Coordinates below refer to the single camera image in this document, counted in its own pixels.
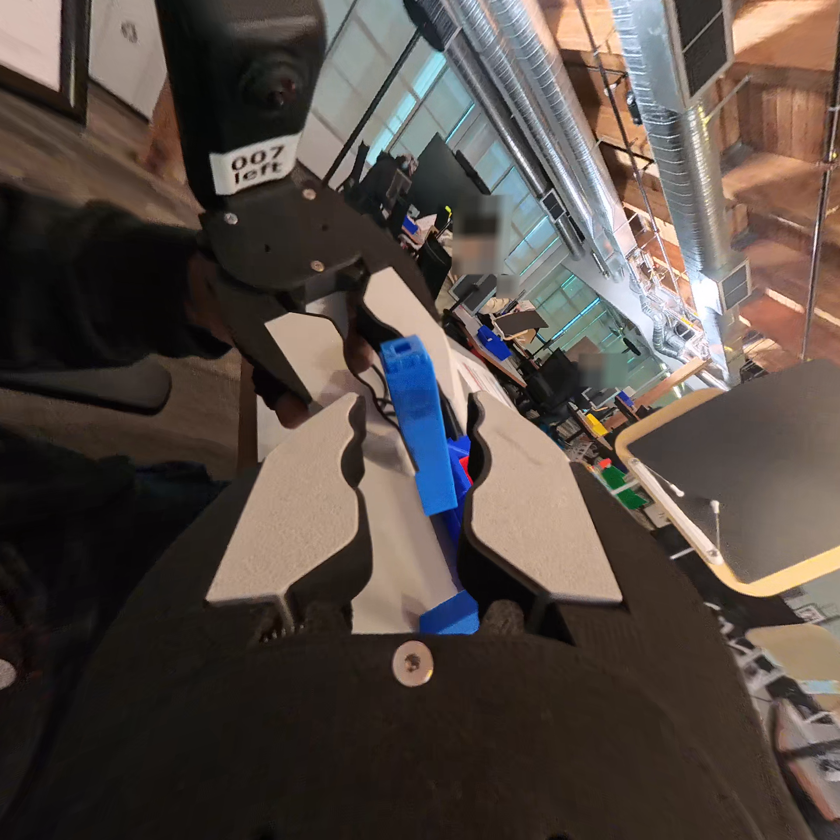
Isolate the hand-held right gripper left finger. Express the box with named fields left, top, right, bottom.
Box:
left=205, top=392, right=375, bottom=614

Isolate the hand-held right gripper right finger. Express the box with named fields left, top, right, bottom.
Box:
left=457, top=390, right=626, bottom=610

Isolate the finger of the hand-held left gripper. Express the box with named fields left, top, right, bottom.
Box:
left=262, top=312, right=360, bottom=409
left=357, top=268, right=455, bottom=395

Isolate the blue plastic block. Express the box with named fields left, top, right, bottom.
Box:
left=379, top=333, right=475, bottom=517
left=419, top=589, right=481, bottom=636

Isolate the person's left forearm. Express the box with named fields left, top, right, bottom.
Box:
left=0, top=184, right=217, bottom=368

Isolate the person's left hand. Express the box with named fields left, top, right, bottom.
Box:
left=185, top=256, right=311, bottom=431

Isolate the green storage bin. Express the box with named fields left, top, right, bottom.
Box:
left=600, top=459, right=651, bottom=509

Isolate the black monitor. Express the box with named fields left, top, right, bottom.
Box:
left=410, top=131, right=490, bottom=198

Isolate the black table with wooden edge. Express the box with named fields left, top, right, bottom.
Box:
left=613, top=357, right=840, bottom=598

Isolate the dark chair armrest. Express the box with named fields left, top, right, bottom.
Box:
left=0, top=360, right=173, bottom=416

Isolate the thin black cable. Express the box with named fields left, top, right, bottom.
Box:
left=348, top=364, right=403, bottom=434

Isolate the long silver pipe duct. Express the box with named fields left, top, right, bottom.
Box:
left=407, top=0, right=605, bottom=263

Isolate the wide silver ventilation duct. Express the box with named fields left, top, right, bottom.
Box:
left=607, top=0, right=752, bottom=368

